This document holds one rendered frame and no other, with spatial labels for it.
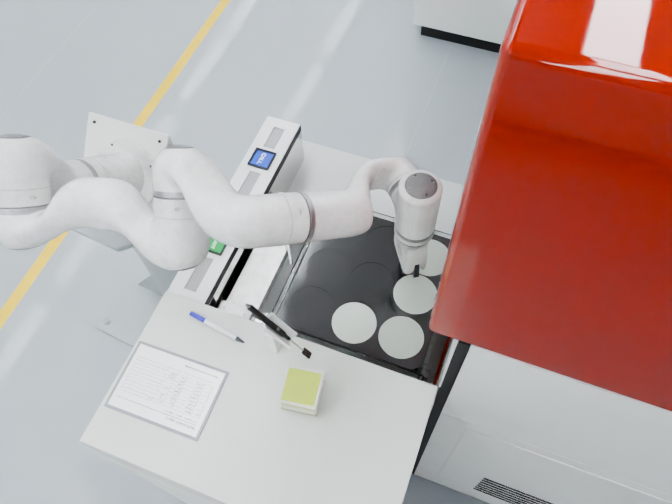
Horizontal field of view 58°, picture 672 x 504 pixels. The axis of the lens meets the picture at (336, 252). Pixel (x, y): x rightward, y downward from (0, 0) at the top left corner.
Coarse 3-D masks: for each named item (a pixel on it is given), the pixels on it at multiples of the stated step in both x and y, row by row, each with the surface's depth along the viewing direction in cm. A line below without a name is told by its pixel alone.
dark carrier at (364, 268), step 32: (384, 224) 150; (320, 256) 146; (352, 256) 146; (384, 256) 145; (320, 288) 142; (352, 288) 141; (384, 288) 141; (288, 320) 138; (320, 320) 138; (384, 320) 137; (416, 320) 137; (384, 352) 133
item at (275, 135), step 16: (272, 128) 158; (288, 128) 158; (256, 144) 156; (272, 144) 156; (288, 144) 156; (240, 176) 151; (256, 176) 151; (272, 176) 151; (240, 192) 149; (256, 192) 148; (208, 256) 140; (224, 256) 140; (192, 272) 138; (208, 272) 138; (176, 288) 136; (192, 288) 136; (208, 288) 136
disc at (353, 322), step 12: (336, 312) 138; (348, 312) 138; (360, 312) 138; (372, 312) 138; (336, 324) 137; (348, 324) 137; (360, 324) 137; (372, 324) 137; (348, 336) 135; (360, 336) 135
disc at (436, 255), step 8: (432, 240) 147; (432, 248) 146; (440, 248) 146; (432, 256) 145; (440, 256) 145; (432, 264) 144; (440, 264) 144; (424, 272) 143; (432, 272) 143; (440, 272) 143
